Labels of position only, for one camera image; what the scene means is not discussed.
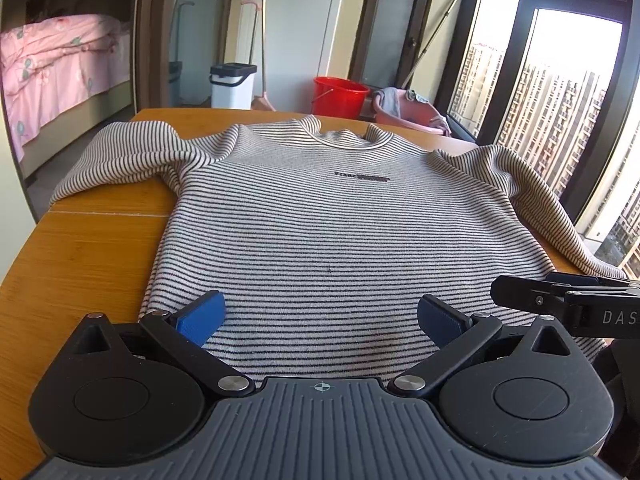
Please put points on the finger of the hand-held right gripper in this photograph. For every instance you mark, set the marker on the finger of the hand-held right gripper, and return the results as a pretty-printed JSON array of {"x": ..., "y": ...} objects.
[
  {"x": 590, "y": 280},
  {"x": 530, "y": 296}
]

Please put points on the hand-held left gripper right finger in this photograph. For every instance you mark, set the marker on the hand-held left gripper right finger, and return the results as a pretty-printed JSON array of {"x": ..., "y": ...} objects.
[{"x": 440, "y": 321}]

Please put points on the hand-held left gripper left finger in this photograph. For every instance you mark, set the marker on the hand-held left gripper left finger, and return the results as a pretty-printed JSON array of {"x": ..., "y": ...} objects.
[{"x": 206, "y": 316}]

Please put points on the striped knit sweater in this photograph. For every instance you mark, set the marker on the striped knit sweater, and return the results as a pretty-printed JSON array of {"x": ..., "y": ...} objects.
[{"x": 320, "y": 240}]

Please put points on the grey clothes in basin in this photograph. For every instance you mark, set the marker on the grey clothes in basin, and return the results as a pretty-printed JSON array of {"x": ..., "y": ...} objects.
[{"x": 391, "y": 101}]

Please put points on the black framed window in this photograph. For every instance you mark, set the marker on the black framed window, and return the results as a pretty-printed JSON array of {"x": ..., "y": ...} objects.
[{"x": 515, "y": 85}]

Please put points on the pink plastic basin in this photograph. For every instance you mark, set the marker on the pink plastic basin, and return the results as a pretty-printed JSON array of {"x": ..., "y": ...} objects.
[{"x": 420, "y": 112}]

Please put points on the bed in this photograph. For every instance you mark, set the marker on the bed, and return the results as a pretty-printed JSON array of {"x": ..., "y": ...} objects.
[{"x": 75, "y": 127}]

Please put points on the white trash bin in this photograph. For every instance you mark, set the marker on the white trash bin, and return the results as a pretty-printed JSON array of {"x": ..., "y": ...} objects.
[{"x": 231, "y": 85}]

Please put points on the red plastic bucket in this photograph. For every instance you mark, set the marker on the red plastic bucket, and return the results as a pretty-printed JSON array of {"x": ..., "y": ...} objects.
[{"x": 340, "y": 97}]

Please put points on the mop pole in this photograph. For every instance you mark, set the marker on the mop pole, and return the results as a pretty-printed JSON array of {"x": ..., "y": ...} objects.
[{"x": 432, "y": 35}]

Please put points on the brown framed glass door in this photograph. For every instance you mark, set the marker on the brown framed glass door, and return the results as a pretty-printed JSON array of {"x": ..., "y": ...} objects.
[{"x": 395, "y": 25}]

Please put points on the pink floral blanket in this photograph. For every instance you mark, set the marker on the pink floral blanket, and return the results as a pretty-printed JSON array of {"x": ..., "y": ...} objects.
[{"x": 50, "y": 60}]

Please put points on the brown sliding door frame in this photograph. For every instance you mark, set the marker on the brown sliding door frame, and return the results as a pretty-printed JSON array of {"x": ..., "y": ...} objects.
[{"x": 150, "y": 35}]

